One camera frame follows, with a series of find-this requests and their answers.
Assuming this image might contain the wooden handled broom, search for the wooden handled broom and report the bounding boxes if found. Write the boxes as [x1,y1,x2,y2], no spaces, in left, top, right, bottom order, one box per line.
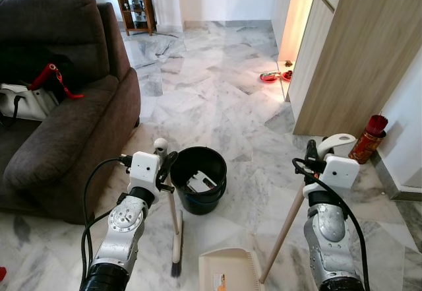
[154,138,185,278]

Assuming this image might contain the cream long handled dustpan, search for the cream long handled dustpan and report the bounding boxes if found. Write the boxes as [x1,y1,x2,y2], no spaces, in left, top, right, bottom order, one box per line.
[199,133,357,291]

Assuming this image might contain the white paper scrap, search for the white paper scrap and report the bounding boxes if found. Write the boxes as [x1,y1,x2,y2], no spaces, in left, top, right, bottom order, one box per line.
[187,171,219,193]

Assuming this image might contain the black plastic bucket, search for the black plastic bucket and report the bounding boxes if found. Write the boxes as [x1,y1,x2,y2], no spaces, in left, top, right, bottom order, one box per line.
[170,146,228,216]

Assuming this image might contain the red cylindrical can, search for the red cylindrical can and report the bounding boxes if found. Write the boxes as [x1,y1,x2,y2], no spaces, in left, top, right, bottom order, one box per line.
[348,114,389,165]

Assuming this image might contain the red bowl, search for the red bowl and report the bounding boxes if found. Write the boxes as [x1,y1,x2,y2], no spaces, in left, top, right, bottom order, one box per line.
[259,70,293,83]

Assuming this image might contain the brown fabric sofa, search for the brown fabric sofa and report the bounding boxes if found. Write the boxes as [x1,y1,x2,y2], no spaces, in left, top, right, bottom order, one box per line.
[0,0,142,225]

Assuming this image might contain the large light wood cupboard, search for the large light wood cupboard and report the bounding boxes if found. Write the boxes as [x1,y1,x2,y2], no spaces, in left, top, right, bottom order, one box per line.
[270,0,422,138]

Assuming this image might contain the red folded umbrella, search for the red folded umbrella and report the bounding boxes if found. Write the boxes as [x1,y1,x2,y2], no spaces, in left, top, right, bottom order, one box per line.
[28,62,86,101]

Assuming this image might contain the white bag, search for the white bag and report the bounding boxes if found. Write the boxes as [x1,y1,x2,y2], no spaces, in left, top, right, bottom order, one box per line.
[0,83,59,122]

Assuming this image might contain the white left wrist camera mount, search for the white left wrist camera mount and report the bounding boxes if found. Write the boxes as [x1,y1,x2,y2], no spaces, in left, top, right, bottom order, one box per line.
[129,150,163,199]

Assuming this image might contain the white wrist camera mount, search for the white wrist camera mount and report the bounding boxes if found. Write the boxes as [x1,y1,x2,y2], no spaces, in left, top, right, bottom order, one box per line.
[321,156,361,197]
[129,150,163,199]

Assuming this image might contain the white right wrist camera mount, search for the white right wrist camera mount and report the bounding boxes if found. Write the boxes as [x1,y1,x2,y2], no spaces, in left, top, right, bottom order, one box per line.
[321,156,361,197]

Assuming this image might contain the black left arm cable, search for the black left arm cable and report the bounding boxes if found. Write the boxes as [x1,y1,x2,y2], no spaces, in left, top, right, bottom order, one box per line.
[80,158,133,275]

